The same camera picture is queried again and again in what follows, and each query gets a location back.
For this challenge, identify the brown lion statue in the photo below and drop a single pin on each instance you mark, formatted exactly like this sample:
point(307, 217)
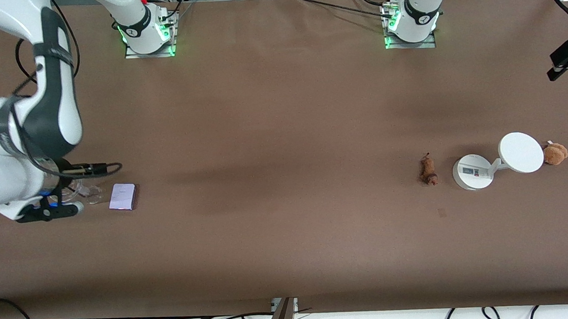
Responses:
point(428, 170)

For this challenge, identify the clear plastic cup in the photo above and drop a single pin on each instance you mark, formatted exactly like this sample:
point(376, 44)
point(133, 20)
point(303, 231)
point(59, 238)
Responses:
point(91, 193)

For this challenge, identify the small lavender box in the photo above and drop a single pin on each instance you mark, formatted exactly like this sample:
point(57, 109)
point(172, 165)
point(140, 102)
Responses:
point(122, 196)

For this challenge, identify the white round desk lamp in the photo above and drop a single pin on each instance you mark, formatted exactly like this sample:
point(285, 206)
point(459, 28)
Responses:
point(521, 152)

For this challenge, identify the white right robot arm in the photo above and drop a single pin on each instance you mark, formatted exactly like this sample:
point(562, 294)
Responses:
point(3, 162)

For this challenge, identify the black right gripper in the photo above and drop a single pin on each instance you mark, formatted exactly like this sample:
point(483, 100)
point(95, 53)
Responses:
point(64, 181)

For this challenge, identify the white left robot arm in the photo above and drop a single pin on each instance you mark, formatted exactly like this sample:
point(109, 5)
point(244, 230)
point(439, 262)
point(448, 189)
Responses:
point(422, 3)

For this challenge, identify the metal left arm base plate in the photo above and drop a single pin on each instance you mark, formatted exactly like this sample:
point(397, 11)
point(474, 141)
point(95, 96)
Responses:
point(412, 46)

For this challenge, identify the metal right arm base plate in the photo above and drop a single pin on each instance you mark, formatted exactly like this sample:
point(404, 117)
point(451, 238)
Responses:
point(152, 54)

